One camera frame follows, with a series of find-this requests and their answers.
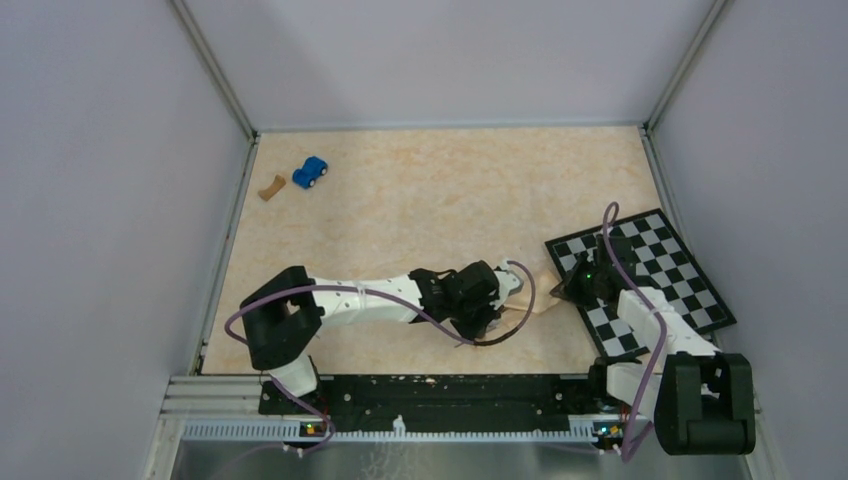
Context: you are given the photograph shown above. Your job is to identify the orange cloth napkin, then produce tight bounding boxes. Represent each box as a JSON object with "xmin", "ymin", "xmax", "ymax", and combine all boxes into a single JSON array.
[{"xmin": 504, "ymin": 269, "xmax": 562, "ymax": 314}]

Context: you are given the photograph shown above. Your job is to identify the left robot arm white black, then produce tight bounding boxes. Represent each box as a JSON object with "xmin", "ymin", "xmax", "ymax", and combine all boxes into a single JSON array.
[{"xmin": 225, "ymin": 260, "xmax": 523, "ymax": 414}]

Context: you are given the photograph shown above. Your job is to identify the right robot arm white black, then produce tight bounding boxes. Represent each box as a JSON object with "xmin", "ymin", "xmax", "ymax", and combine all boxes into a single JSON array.
[{"xmin": 551, "ymin": 234, "xmax": 756, "ymax": 455}]

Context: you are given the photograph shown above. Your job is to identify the black white checkerboard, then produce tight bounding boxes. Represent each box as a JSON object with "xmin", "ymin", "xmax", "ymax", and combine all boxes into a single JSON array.
[{"xmin": 578, "ymin": 209, "xmax": 737, "ymax": 359}]

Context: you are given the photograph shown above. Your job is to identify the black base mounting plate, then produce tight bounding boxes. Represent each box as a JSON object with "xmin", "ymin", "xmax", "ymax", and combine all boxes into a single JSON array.
[{"xmin": 258, "ymin": 374, "xmax": 625, "ymax": 433}]

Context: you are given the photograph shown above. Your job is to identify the blue toy car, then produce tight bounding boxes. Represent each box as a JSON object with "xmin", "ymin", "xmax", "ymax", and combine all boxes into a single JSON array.
[{"xmin": 292, "ymin": 156, "xmax": 328, "ymax": 189}]

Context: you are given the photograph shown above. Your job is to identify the small brown wooden piece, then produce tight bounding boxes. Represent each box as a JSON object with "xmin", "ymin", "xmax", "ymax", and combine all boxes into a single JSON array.
[{"xmin": 258, "ymin": 174, "xmax": 287, "ymax": 202}]

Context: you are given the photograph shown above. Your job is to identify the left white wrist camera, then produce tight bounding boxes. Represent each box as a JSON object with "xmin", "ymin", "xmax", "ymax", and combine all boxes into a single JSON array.
[{"xmin": 493, "ymin": 262, "xmax": 524, "ymax": 307}]

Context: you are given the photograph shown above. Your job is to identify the aluminium front rail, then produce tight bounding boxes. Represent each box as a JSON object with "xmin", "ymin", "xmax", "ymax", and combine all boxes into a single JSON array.
[{"xmin": 158, "ymin": 374, "xmax": 763, "ymax": 444}]

